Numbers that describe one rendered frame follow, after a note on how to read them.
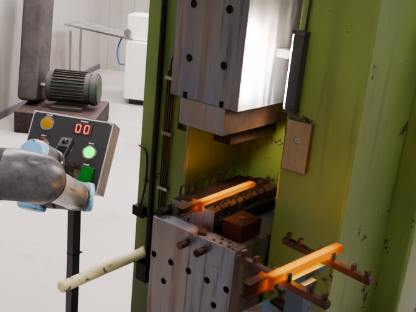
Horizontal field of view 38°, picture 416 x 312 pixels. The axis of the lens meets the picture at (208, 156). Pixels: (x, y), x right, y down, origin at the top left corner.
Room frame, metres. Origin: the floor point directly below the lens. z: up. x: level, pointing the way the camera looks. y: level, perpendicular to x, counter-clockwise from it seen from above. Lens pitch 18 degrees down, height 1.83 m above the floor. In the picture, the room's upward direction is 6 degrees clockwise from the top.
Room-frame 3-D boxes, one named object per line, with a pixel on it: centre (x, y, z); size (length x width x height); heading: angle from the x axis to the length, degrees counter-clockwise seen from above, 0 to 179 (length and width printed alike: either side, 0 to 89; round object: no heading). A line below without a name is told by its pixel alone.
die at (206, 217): (2.18, -0.09, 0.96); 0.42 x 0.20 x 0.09; 143
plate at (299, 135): (1.92, -0.29, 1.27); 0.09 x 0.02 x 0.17; 53
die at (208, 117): (2.18, -0.09, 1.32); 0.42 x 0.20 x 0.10; 143
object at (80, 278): (2.15, 0.37, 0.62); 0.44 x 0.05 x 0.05; 143
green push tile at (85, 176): (2.14, 0.46, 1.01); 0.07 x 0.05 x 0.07; 78
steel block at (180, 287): (2.15, -0.14, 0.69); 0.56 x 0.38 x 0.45; 143
